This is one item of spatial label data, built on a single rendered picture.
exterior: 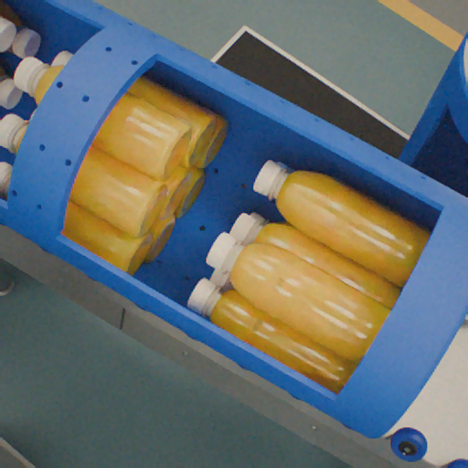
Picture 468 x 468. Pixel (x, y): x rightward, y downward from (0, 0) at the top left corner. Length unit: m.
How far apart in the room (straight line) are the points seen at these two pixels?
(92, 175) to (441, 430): 0.54
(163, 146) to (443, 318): 0.33
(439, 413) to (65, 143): 0.58
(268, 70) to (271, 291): 1.34
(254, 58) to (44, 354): 0.94
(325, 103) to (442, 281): 1.36
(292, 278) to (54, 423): 1.23
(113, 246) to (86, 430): 1.11
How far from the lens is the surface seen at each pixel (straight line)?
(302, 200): 0.86
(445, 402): 1.05
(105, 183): 0.85
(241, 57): 2.12
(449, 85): 1.17
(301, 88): 2.08
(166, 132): 0.82
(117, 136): 0.83
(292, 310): 0.81
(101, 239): 0.89
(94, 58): 0.83
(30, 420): 1.97
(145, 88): 0.91
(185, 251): 1.02
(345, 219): 0.85
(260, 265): 0.82
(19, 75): 0.90
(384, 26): 2.43
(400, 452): 0.99
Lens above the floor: 1.92
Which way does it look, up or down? 69 degrees down
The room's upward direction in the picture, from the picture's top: 8 degrees clockwise
